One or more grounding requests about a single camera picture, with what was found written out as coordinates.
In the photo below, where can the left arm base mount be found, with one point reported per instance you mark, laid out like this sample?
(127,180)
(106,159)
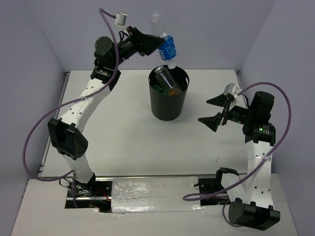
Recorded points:
(99,198)

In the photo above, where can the orange juice bottle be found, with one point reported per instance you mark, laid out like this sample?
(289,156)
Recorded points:
(175,91)

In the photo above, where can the green plastic bottle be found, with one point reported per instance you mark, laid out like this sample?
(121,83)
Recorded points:
(158,89)

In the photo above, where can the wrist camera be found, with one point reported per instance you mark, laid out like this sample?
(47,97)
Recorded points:
(120,21)
(231,91)

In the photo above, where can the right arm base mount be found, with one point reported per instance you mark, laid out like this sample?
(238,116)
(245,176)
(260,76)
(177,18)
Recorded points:
(208,186)

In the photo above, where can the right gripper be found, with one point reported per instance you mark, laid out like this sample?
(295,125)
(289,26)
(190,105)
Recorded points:
(212,122)

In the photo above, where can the black plastic bin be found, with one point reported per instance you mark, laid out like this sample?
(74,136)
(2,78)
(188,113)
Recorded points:
(168,107)

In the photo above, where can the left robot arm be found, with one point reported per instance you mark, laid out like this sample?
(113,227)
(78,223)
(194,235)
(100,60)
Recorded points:
(66,132)

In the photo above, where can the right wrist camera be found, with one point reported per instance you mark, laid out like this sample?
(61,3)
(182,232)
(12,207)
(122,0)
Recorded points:
(231,91)

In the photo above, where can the clear plastic cup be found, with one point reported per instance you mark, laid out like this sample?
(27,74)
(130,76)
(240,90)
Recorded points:
(165,79)

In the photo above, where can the clear bottle blue label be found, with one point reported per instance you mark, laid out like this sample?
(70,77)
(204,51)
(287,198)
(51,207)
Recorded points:
(167,50)

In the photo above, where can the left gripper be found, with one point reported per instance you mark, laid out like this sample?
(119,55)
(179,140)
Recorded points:
(143,44)

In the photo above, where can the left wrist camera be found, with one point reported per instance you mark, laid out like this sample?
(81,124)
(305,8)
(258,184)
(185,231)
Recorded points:
(120,21)

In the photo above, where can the silver tape sheet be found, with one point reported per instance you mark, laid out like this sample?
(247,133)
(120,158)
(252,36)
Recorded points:
(155,194)

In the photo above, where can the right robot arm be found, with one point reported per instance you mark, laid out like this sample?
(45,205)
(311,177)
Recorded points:
(251,205)

